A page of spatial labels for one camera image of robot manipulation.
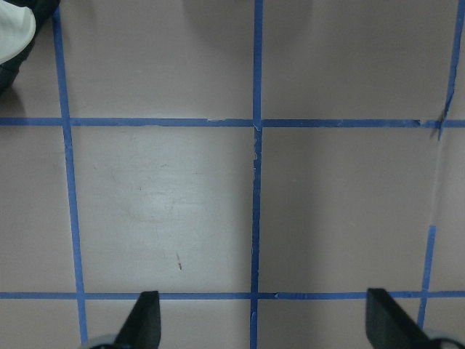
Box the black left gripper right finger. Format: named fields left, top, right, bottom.
left=365, top=288, right=431, bottom=349

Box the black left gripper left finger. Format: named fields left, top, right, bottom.
left=113, top=291, right=161, bottom=349

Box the cream bowl on rack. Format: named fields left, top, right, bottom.
left=1, top=1, right=36, bottom=64

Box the black dish rack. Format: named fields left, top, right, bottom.
left=1, top=0, right=60, bottom=92

